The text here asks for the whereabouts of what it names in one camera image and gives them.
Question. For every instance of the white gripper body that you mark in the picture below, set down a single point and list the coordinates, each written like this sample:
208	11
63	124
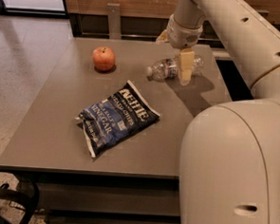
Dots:
184	37

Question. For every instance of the black chair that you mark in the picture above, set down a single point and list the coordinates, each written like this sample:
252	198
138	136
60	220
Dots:
28	201

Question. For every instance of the clear plastic water bottle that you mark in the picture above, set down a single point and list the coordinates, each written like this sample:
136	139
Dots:
167	69

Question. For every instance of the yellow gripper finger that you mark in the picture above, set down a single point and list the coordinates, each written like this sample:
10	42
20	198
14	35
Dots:
186	64
162	38

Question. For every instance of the left metal bracket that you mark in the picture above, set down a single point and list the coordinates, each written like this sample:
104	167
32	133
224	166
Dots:
114	20

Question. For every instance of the blue kettle chips bag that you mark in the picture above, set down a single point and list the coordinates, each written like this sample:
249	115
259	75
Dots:
115	119

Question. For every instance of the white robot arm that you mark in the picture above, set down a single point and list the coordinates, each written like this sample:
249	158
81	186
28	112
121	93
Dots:
229	167

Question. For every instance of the red apple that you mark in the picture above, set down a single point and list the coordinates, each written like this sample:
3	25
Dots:
104	58

